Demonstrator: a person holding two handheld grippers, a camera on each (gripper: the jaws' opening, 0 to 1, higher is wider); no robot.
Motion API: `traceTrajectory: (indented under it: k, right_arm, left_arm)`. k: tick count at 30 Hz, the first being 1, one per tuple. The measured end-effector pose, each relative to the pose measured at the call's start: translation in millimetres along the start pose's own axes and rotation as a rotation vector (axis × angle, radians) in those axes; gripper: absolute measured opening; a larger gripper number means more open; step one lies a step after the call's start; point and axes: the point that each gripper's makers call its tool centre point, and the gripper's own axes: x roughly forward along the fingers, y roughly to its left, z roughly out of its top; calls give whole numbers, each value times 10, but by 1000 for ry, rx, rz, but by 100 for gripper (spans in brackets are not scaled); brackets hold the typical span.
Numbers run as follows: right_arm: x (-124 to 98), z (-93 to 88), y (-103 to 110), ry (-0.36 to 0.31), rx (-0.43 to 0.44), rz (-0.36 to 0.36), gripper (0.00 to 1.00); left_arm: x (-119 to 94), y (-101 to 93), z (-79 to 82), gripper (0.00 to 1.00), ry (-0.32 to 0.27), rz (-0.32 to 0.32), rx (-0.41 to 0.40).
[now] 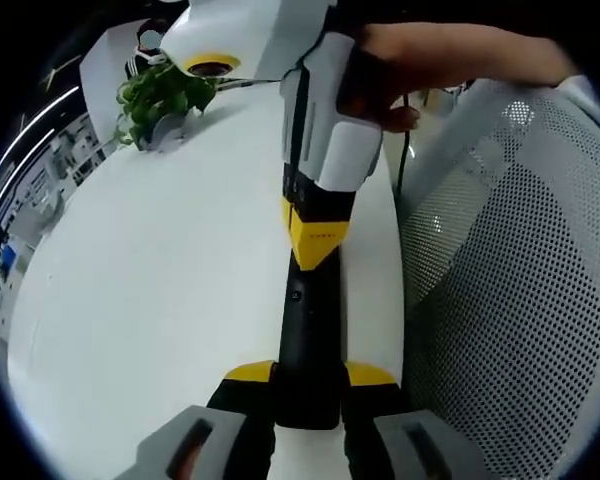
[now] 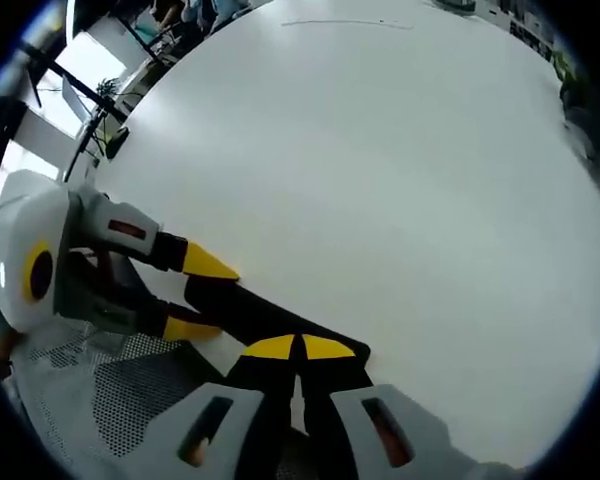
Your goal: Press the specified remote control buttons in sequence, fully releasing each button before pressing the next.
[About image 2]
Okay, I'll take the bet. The grey mesh chair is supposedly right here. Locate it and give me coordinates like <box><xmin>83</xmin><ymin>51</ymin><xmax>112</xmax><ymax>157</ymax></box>
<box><xmin>2</xmin><ymin>317</ymin><xmax>231</xmax><ymax>480</ymax></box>

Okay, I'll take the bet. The green potted plant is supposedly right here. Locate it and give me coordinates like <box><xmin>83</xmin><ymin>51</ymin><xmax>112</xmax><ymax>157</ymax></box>
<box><xmin>549</xmin><ymin>49</ymin><xmax>600</xmax><ymax>189</ymax></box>

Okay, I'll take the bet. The black tripod stand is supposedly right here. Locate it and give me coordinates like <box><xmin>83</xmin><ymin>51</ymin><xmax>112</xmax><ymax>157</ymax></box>
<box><xmin>7</xmin><ymin>37</ymin><xmax>131</xmax><ymax>184</ymax></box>

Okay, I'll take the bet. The white table cable cover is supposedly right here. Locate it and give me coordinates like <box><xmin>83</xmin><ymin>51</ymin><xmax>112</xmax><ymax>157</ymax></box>
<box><xmin>279</xmin><ymin>17</ymin><xmax>417</xmax><ymax>31</ymax></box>

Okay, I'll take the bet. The black remote control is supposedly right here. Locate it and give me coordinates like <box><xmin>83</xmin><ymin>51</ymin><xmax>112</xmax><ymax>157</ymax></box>
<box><xmin>183</xmin><ymin>273</ymin><xmax>372</xmax><ymax>392</ymax></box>

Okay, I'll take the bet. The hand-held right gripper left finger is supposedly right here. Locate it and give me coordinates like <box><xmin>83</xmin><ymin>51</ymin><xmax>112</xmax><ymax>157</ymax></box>
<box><xmin>104</xmin><ymin>333</ymin><xmax>296</xmax><ymax>480</ymax></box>

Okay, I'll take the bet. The small black device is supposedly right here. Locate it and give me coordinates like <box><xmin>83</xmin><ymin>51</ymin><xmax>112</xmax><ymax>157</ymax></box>
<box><xmin>104</xmin><ymin>126</ymin><xmax>131</xmax><ymax>161</ymax></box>

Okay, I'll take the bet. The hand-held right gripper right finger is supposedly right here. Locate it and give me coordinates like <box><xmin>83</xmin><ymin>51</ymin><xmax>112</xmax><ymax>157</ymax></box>
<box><xmin>299</xmin><ymin>333</ymin><xmax>481</xmax><ymax>474</ymax></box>

